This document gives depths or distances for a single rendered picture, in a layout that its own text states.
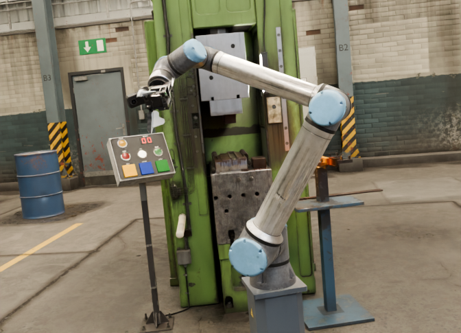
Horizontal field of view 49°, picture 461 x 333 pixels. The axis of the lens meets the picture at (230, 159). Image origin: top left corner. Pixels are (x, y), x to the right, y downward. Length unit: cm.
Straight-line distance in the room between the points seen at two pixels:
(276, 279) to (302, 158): 55
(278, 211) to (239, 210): 139
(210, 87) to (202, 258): 114
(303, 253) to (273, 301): 148
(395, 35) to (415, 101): 117
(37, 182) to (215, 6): 462
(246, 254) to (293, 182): 31
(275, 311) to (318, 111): 83
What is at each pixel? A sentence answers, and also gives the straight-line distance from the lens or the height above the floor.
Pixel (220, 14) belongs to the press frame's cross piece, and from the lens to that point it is 337.
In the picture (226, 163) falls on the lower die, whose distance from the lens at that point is 321.
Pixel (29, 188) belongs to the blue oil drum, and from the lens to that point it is 744.
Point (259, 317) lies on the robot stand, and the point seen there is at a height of 49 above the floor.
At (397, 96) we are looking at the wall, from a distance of 920.
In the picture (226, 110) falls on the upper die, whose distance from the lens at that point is 319.
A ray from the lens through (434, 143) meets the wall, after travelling 937.
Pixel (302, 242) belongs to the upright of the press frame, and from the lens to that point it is 353.
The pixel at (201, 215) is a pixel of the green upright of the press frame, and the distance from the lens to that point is 341.
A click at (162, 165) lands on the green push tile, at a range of 305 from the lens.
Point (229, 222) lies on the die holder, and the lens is 322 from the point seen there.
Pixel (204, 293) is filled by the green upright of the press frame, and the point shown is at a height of 9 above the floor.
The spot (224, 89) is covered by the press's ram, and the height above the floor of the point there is 143.
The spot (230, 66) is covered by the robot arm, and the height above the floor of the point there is 148.
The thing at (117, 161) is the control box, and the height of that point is 107.
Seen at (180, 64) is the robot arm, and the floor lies 150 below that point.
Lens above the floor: 135
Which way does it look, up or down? 7 degrees down
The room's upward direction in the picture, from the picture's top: 5 degrees counter-clockwise
